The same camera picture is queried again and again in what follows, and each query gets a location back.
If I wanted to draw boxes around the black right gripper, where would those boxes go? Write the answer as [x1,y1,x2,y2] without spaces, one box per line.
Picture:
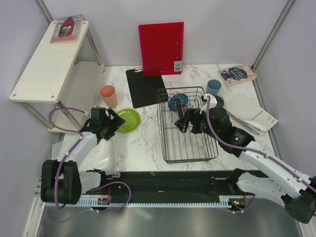
[175,107,221,141]

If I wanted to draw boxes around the green plate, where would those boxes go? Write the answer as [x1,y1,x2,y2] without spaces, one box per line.
[117,108,141,133]

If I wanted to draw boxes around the dark red plate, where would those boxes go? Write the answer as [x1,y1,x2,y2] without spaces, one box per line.
[176,99,184,119]

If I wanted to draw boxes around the blue patterned bowl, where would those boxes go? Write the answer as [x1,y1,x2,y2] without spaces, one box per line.
[168,93,189,112]

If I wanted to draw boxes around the black wire dish rack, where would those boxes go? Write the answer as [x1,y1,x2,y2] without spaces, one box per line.
[157,86,218,164]

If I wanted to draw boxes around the pink plastic cup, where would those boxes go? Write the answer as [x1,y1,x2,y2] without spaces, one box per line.
[99,85,118,109]

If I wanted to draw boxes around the dark grey ceramic mug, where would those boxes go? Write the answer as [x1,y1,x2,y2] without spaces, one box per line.
[214,95,225,108]

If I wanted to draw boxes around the light blue plastic cup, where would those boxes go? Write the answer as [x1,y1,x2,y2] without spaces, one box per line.
[206,79,222,95]

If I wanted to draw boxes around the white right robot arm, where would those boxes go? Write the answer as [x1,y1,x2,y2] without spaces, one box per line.
[175,107,316,224]

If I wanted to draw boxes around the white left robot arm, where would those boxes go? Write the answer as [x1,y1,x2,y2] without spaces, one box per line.
[40,107,126,209]

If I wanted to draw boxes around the black clipboard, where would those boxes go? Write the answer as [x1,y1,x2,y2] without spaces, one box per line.
[125,69,168,109]

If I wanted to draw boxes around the white paper booklet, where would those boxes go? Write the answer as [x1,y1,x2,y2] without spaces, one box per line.
[224,93,278,131]

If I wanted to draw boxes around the white wooden shelf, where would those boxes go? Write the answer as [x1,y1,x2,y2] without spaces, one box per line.
[9,21,105,133]

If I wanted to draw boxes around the floral cover book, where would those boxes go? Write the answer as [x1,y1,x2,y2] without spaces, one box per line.
[217,64,256,87]

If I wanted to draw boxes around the spiral notebook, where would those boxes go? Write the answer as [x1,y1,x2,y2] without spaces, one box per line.
[224,109,267,135]

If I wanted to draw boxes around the red folder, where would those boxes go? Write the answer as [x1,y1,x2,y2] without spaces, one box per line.
[138,22,184,77]

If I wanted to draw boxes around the red cover book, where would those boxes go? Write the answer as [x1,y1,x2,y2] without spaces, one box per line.
[50,14,83,43]

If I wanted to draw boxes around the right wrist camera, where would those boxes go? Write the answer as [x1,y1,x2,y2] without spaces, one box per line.
[201,94,218,112]

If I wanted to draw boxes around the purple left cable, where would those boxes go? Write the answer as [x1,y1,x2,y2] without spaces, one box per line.
[45,107,132,224]

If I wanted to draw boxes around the purple cable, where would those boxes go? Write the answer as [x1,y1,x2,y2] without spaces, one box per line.
[45,107,132,224]
[206,96,316,214]

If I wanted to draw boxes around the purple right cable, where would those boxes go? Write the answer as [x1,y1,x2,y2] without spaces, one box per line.
[206,96,316,214]

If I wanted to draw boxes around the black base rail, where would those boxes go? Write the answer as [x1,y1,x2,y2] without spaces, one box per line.
[87,171,245,204]

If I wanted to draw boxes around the white cable duct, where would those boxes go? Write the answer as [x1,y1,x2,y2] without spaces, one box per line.
[44,195,255,208]

